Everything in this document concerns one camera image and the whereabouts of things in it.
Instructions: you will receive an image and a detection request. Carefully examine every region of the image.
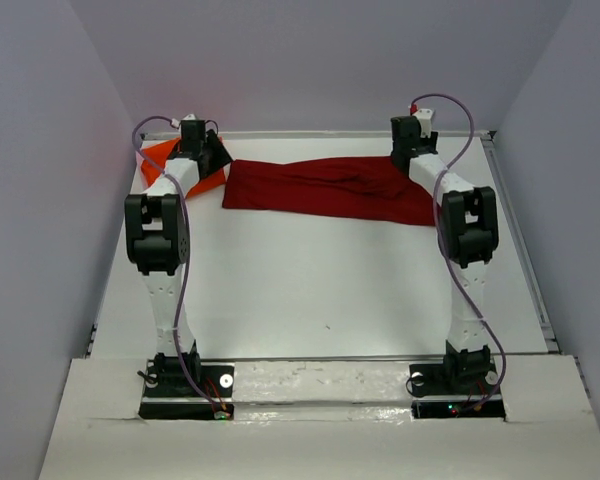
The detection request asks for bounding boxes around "dark red t shirt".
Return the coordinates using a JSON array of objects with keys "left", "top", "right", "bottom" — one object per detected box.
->
[{"left": 222, "top": 156, "right": 434, "bottom": 227}]

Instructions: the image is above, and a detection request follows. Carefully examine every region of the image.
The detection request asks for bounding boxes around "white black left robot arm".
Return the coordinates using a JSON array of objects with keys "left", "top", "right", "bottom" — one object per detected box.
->
[{"left": 124, "top": 114, "right": 231, "bottom": 404}]

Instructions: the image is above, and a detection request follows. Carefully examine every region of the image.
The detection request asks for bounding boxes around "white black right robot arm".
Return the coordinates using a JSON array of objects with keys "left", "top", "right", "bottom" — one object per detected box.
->
[{"left": 390, "top": 109, "right": 499, "bottom": 398}]

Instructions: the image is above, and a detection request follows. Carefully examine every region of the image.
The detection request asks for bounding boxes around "orange t shirt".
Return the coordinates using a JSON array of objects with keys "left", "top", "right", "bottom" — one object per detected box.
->
[{"left": 137, "top": 138, "right": 230, "bottom": 198}]

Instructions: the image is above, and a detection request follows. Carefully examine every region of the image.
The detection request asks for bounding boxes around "white front panel board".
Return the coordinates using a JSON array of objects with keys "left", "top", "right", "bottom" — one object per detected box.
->
[{"left": 41, "top": 355, "right": 600, "bottom": 479}]

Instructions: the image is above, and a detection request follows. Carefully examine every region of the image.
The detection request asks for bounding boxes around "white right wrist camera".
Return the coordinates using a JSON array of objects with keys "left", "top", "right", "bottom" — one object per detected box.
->
[{"left": 410, "top": 104, "right": 435, "bottom": 138}]

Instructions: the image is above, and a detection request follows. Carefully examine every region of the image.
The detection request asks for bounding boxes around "white table edge rail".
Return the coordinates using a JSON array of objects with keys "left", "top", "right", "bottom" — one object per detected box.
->
[{"left": 140, "top": 130, "right": 489, "bottom": 141}]

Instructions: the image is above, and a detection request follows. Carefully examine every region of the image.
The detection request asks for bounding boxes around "right side aluminium rail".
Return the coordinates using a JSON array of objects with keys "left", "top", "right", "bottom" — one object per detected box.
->
[{"left": 480, "top": 130, "right": 562, "bottom": 354}]

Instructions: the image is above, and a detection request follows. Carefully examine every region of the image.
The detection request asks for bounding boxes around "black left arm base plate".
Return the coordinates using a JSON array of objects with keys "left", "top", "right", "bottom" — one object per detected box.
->
[{"left": 137, "top": 362, "right": 235, "bottom": 421}]

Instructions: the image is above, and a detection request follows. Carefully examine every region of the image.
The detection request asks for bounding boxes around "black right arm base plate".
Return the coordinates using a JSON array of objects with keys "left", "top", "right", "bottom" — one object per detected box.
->
[{"left": 405, "top": 363, "right": 506, "bottom": 420}]

